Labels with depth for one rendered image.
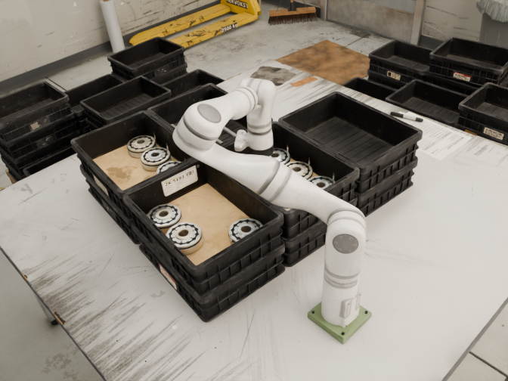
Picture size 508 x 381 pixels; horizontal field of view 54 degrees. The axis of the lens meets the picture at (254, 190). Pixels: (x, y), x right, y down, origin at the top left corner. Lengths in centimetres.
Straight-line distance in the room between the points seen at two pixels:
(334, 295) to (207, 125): 54
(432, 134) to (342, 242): 105
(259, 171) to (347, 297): 41
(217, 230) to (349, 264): 44
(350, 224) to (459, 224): 64
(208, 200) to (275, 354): 53
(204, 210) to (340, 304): 52
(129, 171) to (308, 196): 80
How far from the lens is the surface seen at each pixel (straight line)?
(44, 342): 247
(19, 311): 264
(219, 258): 126
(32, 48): 467
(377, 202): 171
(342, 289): 127
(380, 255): 158
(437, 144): 208
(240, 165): 112
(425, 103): 300
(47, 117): 292
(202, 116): 108
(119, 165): 182
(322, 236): 156
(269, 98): 136
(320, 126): 190
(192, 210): 155
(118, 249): 169
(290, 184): 112
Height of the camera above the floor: 184
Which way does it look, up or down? 39 degrees down
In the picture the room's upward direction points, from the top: 5 degrees counter-clockwise
